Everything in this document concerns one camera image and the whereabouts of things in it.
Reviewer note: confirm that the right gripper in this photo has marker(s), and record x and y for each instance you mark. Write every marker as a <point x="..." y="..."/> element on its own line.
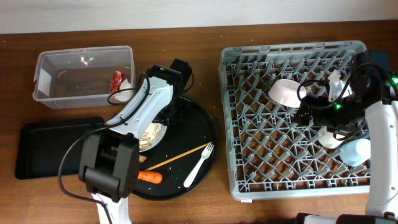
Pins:
<point x="319" y="118"/>

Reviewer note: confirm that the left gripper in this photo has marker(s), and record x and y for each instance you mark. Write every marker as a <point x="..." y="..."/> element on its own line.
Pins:
<point x="164" y="121"/>

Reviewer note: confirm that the food scraps pile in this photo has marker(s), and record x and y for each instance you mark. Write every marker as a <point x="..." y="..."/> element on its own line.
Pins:
<point x="150" y="135"/>

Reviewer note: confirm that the grey plate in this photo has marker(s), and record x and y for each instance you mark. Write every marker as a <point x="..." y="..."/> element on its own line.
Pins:
<point x="157" y="133"/>

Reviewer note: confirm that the white cup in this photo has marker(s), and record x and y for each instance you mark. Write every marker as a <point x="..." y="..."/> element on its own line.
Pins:
<point x="327" y="139"/>

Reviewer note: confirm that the blue cup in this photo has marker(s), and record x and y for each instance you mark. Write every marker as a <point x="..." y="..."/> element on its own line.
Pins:
<point x="356" y="152"/>

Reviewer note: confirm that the white tissue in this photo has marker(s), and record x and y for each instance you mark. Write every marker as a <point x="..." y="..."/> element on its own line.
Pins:
<point x="124" y="94"/>

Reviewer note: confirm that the brown food chunk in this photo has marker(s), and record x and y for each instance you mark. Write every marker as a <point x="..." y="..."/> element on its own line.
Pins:
<point x="142" y="158"/>

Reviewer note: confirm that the pink bowl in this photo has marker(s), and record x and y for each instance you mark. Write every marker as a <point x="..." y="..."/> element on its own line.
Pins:
<point x="284" y="92"/>

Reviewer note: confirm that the red snack wrapper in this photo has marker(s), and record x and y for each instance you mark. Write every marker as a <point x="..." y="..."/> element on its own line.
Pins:
<point x="116" y="81"/>

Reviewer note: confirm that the orange carrot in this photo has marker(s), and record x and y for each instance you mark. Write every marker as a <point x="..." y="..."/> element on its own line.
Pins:
<point x="150" y="176"/>

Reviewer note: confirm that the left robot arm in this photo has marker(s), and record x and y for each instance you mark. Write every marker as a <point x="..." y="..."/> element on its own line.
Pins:
<point x="109" y="164"/>

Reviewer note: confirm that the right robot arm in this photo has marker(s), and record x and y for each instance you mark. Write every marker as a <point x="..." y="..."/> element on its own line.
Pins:
<point x="373" y="100"/>

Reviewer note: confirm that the grey dishwasher rack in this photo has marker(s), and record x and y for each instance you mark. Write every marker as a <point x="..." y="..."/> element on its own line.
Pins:
<point x="268" y="155"/>

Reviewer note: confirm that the round black tray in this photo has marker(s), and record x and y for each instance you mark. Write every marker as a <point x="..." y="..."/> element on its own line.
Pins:
<point x="193" y="130"/>

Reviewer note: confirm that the wooden chopstick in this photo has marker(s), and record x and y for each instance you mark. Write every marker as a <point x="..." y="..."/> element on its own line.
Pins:
<point x="205" y="146"/>

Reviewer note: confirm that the white plastic fork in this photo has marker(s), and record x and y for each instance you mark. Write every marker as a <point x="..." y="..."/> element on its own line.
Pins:
<point x="204" y="156"/>

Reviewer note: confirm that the clear plastic bin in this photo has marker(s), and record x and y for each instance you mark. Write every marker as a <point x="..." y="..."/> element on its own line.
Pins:
<point x="80" y="78"/>

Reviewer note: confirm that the black rectangular tray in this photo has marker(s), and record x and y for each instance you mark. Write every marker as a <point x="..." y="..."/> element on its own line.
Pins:
<point x="42" y="145"/>

